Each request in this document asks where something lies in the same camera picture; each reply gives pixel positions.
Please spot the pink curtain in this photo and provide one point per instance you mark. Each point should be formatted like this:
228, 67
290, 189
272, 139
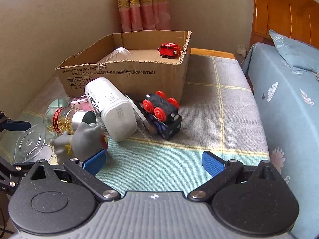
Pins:
138, 15

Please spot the clear square plastic container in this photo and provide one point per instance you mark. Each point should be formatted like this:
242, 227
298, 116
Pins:
31, 145

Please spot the wooden bed headboard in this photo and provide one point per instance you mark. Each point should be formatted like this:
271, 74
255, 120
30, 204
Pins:
296, 19

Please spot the fish oil capsule bottle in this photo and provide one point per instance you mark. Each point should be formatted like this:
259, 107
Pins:
60, 119

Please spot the clear plastic tube bottle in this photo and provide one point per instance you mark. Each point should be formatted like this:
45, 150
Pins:
116, 55

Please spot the mint green egg case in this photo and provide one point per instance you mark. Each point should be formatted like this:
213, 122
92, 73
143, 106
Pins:
58, 103

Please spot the grey rubber toy animal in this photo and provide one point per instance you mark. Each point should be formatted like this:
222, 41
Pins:
87, 140

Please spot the pink clear small box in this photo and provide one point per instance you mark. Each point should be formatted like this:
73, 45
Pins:
80, 103

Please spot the open cardboard box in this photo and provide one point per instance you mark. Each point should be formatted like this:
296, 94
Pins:
145, 72

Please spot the checked grey green blanket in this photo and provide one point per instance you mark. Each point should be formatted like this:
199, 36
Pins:
219, 114

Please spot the blue floral bed sheet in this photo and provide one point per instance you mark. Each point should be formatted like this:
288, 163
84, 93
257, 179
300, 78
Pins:
287, 98

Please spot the blue floral pillow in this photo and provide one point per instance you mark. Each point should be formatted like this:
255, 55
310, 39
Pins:
296, 53

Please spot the red toy train car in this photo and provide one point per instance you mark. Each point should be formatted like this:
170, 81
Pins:
170, 50

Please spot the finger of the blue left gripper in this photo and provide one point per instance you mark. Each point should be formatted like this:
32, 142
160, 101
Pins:
11, 125

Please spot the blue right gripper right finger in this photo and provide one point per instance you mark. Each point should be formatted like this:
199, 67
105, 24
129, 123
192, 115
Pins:
213, 164

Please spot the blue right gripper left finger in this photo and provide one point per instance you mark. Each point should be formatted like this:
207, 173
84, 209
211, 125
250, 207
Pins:
95, 163

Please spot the white plastic bottle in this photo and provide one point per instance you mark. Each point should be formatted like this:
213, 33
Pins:
112, 107

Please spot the black toy train red wheels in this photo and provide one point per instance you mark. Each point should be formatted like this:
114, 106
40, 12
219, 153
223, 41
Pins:
164, 114

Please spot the black folding mirror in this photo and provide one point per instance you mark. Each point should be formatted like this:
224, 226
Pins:
142, 115

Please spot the white wall socket plug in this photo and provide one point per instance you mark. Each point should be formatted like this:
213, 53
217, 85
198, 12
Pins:
241, 50

